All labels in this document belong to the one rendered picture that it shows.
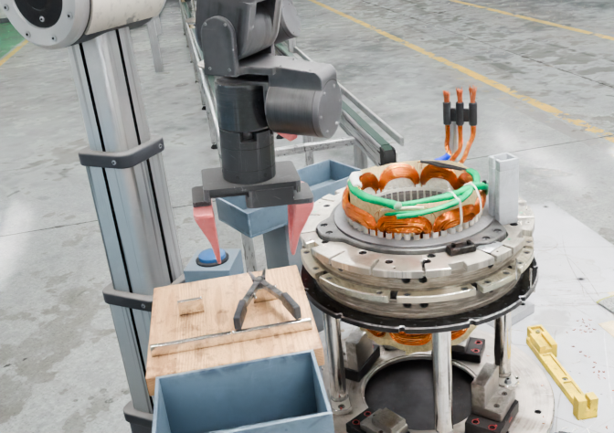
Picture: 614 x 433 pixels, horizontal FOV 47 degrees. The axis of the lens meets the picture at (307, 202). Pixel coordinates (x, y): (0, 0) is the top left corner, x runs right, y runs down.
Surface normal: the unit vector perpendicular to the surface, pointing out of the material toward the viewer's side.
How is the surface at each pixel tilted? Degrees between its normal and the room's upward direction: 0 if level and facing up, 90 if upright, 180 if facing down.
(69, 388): 0
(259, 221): 90
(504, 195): 90
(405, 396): 0
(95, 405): 0
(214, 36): 90
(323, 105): 93
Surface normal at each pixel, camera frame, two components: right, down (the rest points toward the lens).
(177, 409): 0.16, 0.36
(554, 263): -0.10, -0.92
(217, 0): -0.44, 0.39
